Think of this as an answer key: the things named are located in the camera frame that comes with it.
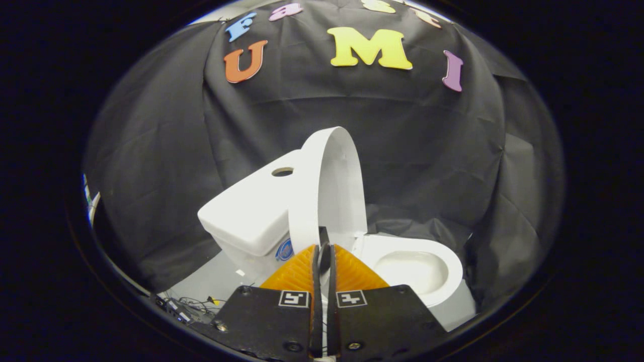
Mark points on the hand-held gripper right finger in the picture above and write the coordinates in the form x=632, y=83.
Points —
x=382, y=322

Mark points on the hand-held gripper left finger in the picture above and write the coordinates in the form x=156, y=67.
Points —
x=271, y=322

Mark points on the white toilet lid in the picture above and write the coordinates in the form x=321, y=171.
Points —
x=332, y=191

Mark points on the white toilet seat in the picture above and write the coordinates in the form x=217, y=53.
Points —
x=453, y=266

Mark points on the white toilet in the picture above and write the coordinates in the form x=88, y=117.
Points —
x=246, y=216

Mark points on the black power strip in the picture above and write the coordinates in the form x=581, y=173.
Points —
x=173, y=309

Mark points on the black backdrop cloth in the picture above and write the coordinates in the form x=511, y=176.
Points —
x=412, y=151

